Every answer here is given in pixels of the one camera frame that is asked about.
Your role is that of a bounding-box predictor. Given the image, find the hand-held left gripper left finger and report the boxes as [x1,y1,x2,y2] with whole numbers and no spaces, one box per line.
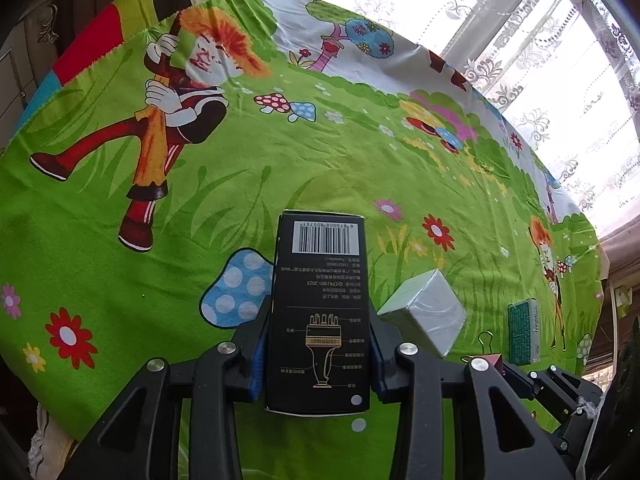
[62,302,273,480]

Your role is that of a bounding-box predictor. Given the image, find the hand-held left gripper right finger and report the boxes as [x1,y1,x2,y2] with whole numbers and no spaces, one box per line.
[367,320,576,480]

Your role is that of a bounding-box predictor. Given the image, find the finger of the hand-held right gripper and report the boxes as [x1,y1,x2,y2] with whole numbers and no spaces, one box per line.
[502,366,551,421]
[530,366,601,403]

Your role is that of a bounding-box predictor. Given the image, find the tall black box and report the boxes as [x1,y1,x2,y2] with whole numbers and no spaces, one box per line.
[265,211,372,417]

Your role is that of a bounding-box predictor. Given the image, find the teal box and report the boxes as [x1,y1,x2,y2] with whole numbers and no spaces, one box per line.
[507,298,542,366]

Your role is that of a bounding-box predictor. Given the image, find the silver box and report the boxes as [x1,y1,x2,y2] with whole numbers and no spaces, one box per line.
[376,268,468,359]

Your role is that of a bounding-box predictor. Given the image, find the brown curtain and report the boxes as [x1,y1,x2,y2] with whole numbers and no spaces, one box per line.
[597,220,640,281]

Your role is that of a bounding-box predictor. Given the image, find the green cartoon printed bed sheet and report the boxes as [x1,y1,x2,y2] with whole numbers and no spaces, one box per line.
[0,0,608,466]

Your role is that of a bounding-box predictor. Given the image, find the striped plush blanket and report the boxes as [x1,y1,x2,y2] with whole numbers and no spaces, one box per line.
[27,400,81,476]

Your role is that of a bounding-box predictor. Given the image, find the white carved dresser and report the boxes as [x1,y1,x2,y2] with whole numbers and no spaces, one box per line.
[0,0,71,126]

